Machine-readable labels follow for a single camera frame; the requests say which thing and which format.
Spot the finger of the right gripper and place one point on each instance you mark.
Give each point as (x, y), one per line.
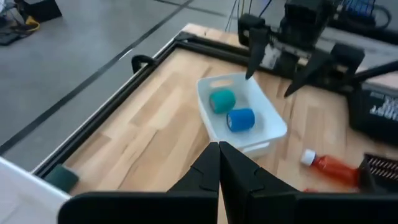
(256, 53)
(308, 71)

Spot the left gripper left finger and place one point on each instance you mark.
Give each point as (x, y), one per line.
(186, 205)

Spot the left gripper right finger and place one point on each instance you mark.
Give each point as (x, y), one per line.
(264, 205)

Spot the red bottle with white cap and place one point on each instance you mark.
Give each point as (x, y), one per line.
(335, 169)
(310, 190)

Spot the teal bandage roll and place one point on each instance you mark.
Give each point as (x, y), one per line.
(222, 101)

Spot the blue bandage roll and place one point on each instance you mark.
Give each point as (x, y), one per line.
(241, 119)

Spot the small white plastic bin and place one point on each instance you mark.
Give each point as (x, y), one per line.
(267, 130)

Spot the black slotted plastic basket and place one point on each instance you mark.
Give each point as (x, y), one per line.
(363, 177)

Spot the dark green small block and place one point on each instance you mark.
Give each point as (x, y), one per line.
(62, 179)

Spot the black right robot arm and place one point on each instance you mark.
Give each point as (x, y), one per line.
(379, 70)

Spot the backlit black keyboard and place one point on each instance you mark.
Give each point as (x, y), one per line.
(357, 7)

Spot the black first aid kit pouch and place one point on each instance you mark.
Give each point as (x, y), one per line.
(373, 118)

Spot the black background box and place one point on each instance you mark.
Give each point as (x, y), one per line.
(40, 7)

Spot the black aluminium table frame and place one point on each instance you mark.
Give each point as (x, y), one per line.
(102, 110)

